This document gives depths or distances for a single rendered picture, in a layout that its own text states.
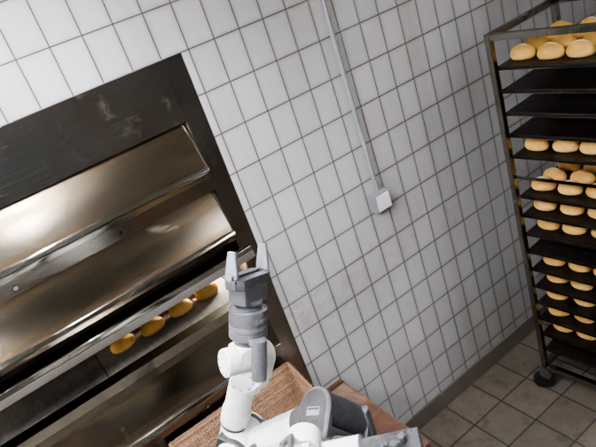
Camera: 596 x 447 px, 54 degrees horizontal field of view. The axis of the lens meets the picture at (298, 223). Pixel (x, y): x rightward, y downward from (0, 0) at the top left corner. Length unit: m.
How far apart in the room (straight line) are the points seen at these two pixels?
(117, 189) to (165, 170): 0.17
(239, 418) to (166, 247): 0.79
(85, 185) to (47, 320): 0.44
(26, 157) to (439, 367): 2.15
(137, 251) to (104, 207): 0.20
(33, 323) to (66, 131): 0.61
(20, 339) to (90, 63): 0.87
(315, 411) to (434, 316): 1.68
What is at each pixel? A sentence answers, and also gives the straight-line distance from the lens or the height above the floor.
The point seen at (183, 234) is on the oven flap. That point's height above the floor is 1.54.
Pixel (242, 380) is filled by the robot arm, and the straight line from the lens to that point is 1.43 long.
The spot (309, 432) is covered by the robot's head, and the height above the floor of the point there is 1.50.
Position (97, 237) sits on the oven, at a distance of 1.98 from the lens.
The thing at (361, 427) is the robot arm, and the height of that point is 1.31.
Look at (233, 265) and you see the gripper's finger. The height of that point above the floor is 1.74.
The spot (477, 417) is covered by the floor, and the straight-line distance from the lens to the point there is 3.17.
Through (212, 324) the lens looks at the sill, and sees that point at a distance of 2.22.
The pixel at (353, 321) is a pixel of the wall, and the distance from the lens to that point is 2.60.
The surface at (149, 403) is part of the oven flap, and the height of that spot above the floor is 1.03.
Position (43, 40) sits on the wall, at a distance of 1.90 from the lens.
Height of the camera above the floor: 2.29
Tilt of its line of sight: 24 degrees down
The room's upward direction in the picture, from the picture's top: 20 degrees counter-clockwise
